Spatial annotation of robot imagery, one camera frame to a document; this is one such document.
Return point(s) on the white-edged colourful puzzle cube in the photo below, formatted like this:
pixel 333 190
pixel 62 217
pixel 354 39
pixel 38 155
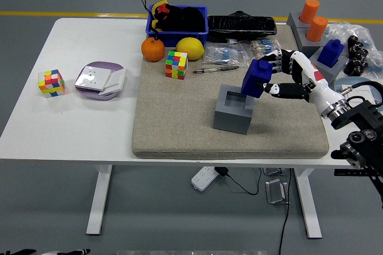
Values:
pixel 176 65

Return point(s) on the white wall socket panel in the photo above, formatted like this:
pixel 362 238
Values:
pixel 91 78

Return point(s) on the blue square seal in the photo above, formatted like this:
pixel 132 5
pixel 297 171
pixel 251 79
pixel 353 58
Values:
pixel 329 54
pixel 254 81

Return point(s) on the clear bag of blue resistors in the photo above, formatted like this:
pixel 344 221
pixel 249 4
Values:
pixel 264 46
pixel 224 53

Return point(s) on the white switch panel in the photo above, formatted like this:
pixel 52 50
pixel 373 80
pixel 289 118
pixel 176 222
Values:
pixel 366 90
pixel 115 81

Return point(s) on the crumpled clear plastic bag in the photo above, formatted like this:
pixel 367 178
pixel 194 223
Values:
pixel 344 32

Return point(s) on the white power strip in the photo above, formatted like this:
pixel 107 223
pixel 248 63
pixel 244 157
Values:
pixel 203 178

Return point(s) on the white table leg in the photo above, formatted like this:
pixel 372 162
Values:
pixel 308 207
pixel 100 201

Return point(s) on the grey seal holder block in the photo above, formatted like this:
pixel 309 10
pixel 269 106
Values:
pixel 336 72
pixel 293 21
pixel 308 50
pixel 230 120

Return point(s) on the orange cylinder seal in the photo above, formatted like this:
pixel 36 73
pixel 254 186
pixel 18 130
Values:
pixel 309 11
pixel 316 29

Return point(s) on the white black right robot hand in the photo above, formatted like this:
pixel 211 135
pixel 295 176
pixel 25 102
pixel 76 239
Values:
pixel 317 87

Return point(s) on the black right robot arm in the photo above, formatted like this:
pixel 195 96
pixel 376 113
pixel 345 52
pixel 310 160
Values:
pixel 362 114

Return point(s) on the blue plastic bin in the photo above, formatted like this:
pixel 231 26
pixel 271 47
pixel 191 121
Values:
pixel 179 38

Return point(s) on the black plastic-wrapped keyboard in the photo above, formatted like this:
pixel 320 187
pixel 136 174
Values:
pixel 239 26

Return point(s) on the stickerless colourful puzzle cube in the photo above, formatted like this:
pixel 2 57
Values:
pixel 51 84

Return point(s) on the black table control panel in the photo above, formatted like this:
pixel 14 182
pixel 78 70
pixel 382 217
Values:
pixel 344 173

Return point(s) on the metal floor bracket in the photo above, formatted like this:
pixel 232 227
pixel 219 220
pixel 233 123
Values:
pixel 276 192
pixel 273 171

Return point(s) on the small black cylinder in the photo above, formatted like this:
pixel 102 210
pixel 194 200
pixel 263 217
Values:
pixel 360 69
pixel 355 52
pixel 349 68
pixel 363 54
pixel 353 41

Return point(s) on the grey-brown mat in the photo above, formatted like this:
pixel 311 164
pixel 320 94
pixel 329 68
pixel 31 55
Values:
pixel 179 117

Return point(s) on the black power plug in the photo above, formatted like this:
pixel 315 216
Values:
pixel 222 171

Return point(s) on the clear ballpoint pen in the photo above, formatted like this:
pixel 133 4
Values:
pixel 215 69

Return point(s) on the light blue plate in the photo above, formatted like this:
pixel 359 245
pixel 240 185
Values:
pixel 339 83

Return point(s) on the orange fruit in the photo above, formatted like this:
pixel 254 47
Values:
pixel 153 50

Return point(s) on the yellow lemon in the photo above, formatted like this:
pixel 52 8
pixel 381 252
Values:
pixel 190 48

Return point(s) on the purple plate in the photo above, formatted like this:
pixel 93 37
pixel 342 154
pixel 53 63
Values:
pixel 104 66

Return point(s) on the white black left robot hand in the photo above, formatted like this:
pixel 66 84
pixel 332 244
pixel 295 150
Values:
pixel 80 252

